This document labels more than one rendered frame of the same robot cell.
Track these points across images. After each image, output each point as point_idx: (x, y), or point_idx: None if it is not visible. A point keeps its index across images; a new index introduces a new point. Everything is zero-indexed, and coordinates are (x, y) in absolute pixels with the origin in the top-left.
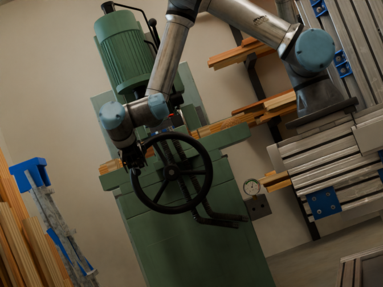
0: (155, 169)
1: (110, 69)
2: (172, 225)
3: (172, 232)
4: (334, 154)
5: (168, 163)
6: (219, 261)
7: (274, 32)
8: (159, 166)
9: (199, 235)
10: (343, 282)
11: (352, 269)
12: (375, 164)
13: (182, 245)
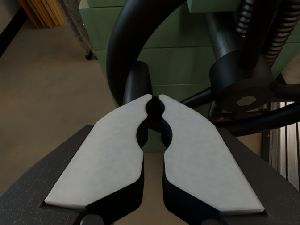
0: (191, 13)
1: None
2: (166, 74)
3: (162, 81)
4: None
5: (238, 6)
6: (199, 111)
7: None
8: (206, 6)
9: (194, 91)
10: (289, 159)
11: (295, 127)
12: None
13: (167, 95)
